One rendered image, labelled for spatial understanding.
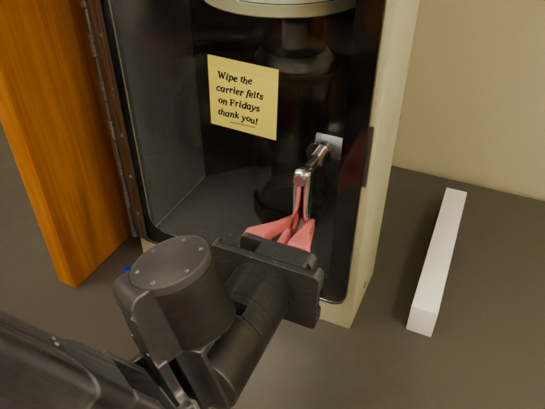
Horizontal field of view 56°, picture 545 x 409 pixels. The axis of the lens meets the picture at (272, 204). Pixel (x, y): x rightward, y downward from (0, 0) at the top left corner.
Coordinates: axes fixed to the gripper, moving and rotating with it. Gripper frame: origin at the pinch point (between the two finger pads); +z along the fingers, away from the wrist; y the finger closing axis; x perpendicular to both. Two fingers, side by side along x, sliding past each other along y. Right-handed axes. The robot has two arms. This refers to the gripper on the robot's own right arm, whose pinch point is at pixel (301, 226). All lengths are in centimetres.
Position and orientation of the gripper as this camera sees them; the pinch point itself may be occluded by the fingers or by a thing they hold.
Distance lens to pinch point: 51.5
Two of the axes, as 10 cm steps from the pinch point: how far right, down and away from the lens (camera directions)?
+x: 0.0, 7.9, 6.2
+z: 4.1, -5.6, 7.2
